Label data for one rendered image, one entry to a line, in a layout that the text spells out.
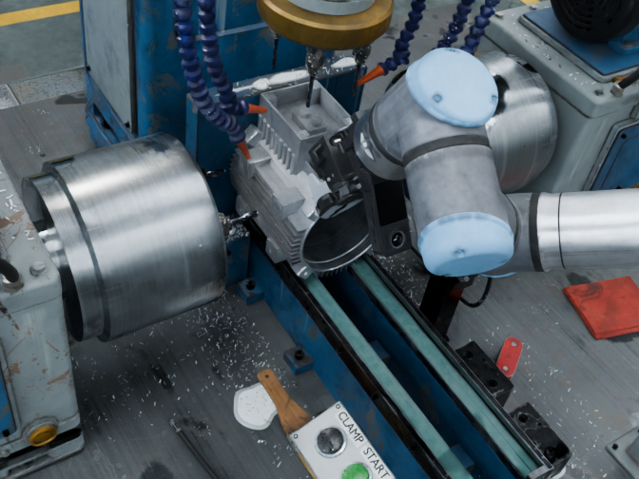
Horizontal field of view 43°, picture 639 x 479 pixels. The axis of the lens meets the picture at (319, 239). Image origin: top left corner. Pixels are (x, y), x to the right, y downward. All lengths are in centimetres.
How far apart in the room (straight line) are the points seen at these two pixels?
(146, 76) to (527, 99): 60
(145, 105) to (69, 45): 215
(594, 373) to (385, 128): 72
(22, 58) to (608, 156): 243
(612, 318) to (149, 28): 93
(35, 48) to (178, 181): 243
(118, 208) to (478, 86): 45
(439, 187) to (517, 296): 74
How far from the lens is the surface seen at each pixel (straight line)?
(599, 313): 153
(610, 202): 91
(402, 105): 83
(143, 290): 103
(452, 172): 79
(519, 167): 135
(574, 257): 91
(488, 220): 79
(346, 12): 105
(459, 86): 82
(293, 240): 115
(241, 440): 122
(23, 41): 348
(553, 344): 146
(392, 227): 98
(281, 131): 119
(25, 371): 104
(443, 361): 121
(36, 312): 97
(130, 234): 101
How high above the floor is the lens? 185
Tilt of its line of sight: 45 degrees down
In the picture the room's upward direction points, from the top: 11 degrees clockwise
